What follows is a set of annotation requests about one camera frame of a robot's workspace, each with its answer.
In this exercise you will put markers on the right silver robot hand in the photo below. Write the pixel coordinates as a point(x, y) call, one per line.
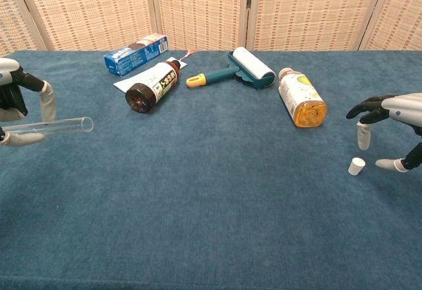
point(405, 105)

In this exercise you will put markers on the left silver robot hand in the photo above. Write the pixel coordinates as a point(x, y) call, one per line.
point(13, 99)

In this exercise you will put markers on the clear glass test tube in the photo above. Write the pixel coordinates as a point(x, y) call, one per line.
point(72, 126)

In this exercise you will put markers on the small white tube cap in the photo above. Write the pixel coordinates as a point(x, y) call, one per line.
point(356, 168)

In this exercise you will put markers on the woven folding screen panel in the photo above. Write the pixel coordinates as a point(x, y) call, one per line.
point(13, 23)
point(402, 16)
point(85, 10)
point(313, 10)
point(201, 10)

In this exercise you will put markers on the yellow juice bottle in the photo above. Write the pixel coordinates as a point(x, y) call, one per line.
point(303, 99)

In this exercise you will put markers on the white paper card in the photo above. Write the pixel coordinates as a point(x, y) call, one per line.
point(127, 84)

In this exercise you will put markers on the blue cookie box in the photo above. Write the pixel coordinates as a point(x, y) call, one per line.
point(132, 60)

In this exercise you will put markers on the dark brown sauce bottle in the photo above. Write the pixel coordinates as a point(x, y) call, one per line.
point(145, 94)

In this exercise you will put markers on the teal lint roller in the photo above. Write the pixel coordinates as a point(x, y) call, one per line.
point(254, 67)

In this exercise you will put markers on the small pink white tag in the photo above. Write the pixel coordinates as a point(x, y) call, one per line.
point(188, 53)

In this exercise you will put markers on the blue tablecloth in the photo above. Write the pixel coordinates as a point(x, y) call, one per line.
point(211, 220)

